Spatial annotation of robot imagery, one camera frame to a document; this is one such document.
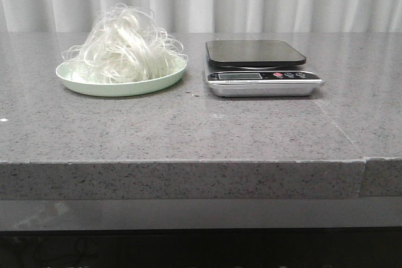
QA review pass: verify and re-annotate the white vermicelli noodle bundle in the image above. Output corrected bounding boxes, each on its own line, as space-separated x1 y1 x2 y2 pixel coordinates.
62 3 188 84

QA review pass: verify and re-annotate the black silver kitchen scale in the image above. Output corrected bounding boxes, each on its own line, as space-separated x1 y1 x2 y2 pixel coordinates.
205 40 324 97

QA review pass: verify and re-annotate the light green round plate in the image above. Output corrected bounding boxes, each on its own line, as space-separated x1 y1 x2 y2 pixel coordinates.
55 61 187 97

